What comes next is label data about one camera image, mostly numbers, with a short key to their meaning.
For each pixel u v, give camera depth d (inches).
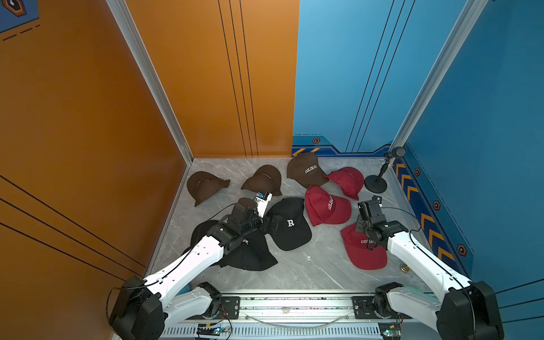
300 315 28.6
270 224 27.6
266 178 41.1
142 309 15.3
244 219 24.1
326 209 36.9
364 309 28.5
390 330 27.9
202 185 40.1
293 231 36.0
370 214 25.5
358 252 33.4
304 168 42.8
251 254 31.2
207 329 28.5
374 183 42.5
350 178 41.1
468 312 15.2
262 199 27.3
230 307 28.9
